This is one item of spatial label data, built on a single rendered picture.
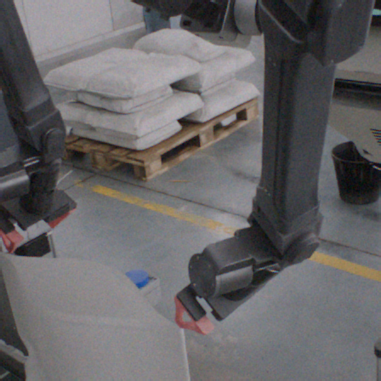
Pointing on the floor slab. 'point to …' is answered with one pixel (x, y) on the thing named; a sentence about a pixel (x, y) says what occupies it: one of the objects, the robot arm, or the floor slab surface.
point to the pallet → (198, 141)
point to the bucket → (355, 174)
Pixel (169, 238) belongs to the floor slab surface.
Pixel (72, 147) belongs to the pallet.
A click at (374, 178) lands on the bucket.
